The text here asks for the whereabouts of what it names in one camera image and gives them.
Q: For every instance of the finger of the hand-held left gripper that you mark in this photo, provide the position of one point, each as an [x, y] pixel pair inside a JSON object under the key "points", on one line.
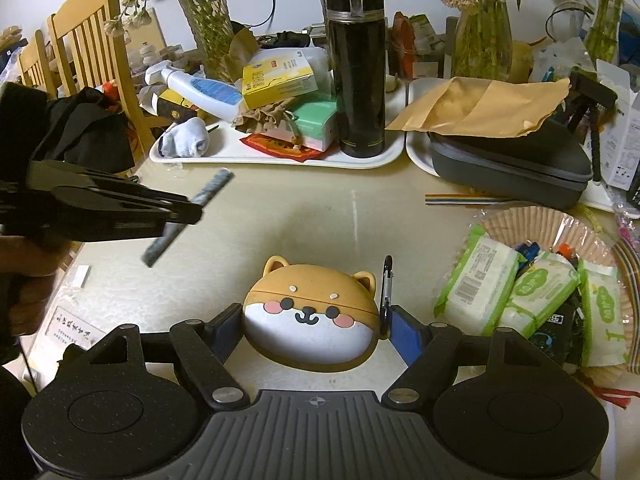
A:
{"points": [[110, 190], [125, 225]]}

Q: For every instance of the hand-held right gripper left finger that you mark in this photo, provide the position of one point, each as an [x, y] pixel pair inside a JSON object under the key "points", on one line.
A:
{"points": [[230, 332]]}

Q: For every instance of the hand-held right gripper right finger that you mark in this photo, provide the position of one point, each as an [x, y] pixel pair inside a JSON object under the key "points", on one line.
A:
{"points": [[405, 335]]}

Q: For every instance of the dog-shaped orange white case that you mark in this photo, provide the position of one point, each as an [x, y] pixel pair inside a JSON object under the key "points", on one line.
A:
{"points": [[310, 330]]}

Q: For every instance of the person's left hand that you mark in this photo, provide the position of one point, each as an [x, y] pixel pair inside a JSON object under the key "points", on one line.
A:
{"points": [[30, 300]]}

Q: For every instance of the black clothing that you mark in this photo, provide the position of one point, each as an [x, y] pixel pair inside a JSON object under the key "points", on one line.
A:
{"points": [[95, 130]]}

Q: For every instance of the wooden chair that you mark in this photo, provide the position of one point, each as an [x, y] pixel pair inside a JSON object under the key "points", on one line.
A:
{"points": [[37, 65], [85, 15]]}

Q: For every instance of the small white square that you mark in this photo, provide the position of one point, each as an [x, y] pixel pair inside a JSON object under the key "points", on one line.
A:
{"points": [[81, 276]]}

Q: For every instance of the white sock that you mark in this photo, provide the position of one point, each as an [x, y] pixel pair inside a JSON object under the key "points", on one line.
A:
{"points": [[187, 140]]}

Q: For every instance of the green white wet wipes pack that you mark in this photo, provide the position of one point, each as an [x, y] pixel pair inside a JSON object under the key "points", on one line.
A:
{"points": [[542, 290], [602, 310], [480, 280]]}

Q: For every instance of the small red toy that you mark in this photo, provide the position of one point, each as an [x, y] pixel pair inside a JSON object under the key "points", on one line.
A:
{"points": [[107, 91]]}

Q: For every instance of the yellow black tube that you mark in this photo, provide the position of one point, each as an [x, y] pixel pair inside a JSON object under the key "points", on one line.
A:
{"points": [[170, 105]]}

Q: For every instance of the printed paper card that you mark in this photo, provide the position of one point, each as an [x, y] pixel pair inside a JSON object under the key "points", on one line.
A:
{"points": [[75, 330]]}

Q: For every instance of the long white tray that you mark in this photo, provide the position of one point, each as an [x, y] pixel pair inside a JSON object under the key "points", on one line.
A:
{"points": [[225, 160]]}

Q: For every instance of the white blue spray bottle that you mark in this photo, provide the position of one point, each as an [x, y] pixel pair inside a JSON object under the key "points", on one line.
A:
{"points": [[210, 92]]}

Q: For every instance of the dark packet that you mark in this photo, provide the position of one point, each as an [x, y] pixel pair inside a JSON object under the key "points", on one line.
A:
{"points": [[552, 332]]}

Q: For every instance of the green wet wipe packets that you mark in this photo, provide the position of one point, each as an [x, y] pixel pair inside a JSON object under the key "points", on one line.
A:
{"points": [[525, 220]]}

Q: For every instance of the red packet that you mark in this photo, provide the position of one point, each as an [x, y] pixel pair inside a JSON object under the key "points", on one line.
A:
{"points": [[275, 147]]}

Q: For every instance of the brown paper shred bundle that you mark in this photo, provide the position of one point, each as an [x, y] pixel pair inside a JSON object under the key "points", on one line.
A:
{"points": [[265, 117]]}

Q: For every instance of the dark grey zip case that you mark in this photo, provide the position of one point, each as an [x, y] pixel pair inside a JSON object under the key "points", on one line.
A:
{"points": [[510, 170]]}

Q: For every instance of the glass vase with dried flowers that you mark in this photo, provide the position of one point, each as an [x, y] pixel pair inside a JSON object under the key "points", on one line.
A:
{"points": [[207, 20]]}

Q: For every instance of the yellow box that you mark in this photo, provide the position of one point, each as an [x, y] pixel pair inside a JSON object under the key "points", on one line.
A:
{"points": [[280, 80]]}

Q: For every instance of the green white box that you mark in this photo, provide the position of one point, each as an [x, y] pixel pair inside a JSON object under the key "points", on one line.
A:
{"points": [[315, 120]]}

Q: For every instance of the brown paper envelope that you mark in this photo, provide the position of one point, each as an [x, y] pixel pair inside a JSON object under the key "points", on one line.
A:
{"points": [[475, 105]]}

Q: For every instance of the black thermos bottle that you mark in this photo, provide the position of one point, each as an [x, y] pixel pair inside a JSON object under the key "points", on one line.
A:
{"points": [[357, 70]]}

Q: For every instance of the white carton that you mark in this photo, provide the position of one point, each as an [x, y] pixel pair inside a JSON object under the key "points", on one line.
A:
{"points": [[620, 150]]}

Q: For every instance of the orange snack bag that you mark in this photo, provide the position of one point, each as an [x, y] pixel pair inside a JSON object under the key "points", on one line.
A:
{"points": [[402, 45]]}

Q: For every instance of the glass vase with green stems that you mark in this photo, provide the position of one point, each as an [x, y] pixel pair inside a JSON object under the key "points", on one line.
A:
{"points": [[482, 35], [605, 25]]}

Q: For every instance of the white plastic bag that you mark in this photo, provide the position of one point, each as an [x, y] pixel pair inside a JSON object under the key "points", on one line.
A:
{"points": [[565, 57]]}

